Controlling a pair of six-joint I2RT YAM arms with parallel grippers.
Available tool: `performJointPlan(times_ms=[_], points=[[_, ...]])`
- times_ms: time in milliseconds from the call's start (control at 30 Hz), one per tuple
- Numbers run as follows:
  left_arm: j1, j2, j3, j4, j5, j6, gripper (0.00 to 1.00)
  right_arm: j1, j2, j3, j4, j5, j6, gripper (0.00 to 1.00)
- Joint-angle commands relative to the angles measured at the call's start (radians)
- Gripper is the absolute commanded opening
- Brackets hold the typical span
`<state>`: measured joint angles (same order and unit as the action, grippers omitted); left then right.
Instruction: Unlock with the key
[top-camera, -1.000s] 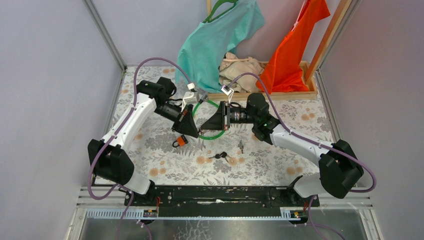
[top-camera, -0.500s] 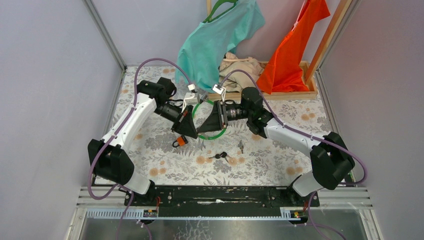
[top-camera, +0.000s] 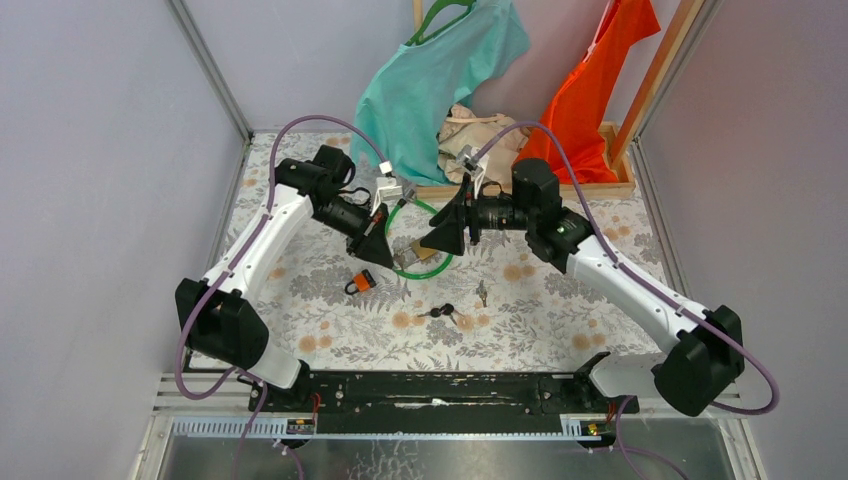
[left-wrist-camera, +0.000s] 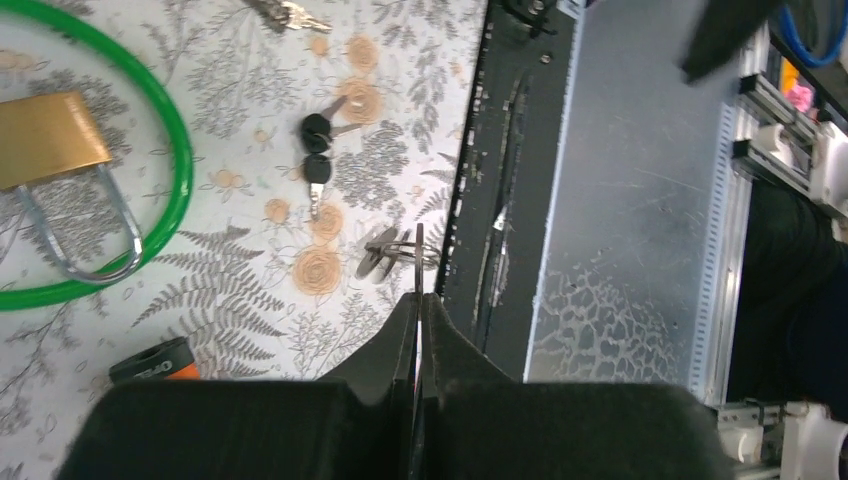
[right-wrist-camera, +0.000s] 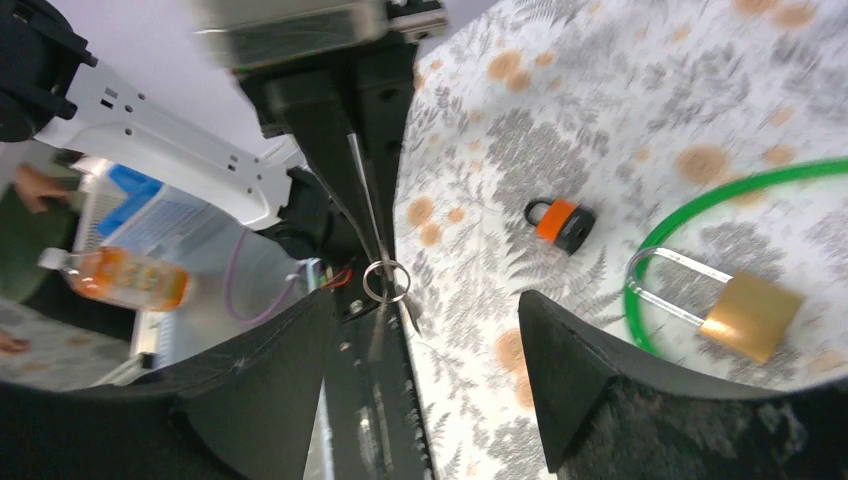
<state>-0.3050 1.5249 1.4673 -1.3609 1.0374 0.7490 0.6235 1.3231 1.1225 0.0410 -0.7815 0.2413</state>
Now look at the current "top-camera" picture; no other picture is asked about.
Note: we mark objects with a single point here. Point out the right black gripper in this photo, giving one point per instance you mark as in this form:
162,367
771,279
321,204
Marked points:
449,223

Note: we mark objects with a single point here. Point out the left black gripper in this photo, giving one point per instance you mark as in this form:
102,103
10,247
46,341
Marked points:
372,247

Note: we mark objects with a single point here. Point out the brass padlock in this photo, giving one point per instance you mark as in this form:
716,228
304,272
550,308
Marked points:
413,254

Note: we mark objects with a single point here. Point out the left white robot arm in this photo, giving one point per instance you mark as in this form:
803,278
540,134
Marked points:
216,313

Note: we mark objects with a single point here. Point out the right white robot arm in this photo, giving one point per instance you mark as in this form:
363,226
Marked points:
701,344

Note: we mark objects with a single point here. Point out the small silver key pair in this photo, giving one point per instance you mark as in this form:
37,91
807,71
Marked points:
482,293

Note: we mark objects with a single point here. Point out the orange black small padlock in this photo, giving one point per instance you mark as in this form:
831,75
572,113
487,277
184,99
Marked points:
360,283

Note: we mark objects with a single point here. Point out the floral table mat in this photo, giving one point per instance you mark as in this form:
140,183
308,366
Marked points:
536,318

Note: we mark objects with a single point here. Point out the black headed keys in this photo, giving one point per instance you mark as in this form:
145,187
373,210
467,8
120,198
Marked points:
447,310

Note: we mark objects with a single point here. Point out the beige crumpled cloth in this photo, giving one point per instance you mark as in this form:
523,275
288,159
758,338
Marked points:
463,128

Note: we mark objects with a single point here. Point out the teal shirt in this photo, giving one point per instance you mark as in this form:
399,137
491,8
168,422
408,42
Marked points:
405,104

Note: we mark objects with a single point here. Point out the orange shirt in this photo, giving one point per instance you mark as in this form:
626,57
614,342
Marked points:
577,110

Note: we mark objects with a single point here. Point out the green clothes hanger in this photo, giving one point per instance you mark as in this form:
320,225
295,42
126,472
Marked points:
431,18

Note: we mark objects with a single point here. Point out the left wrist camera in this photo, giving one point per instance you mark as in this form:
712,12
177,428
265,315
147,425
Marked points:
388,187

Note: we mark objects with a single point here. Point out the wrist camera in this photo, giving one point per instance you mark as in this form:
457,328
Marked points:
388,187
474,163

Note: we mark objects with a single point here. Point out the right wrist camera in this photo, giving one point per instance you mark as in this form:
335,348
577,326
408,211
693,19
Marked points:
474,163

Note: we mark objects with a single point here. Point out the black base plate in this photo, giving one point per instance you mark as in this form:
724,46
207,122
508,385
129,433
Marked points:
348,401

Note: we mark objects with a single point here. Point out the wooden tray frame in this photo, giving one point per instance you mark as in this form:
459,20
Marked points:
621,166

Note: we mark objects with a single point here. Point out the white slotted cable duct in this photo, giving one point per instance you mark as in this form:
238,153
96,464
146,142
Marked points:
282,428

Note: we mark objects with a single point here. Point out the wooden post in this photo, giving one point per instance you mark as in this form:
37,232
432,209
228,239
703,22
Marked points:
679,26

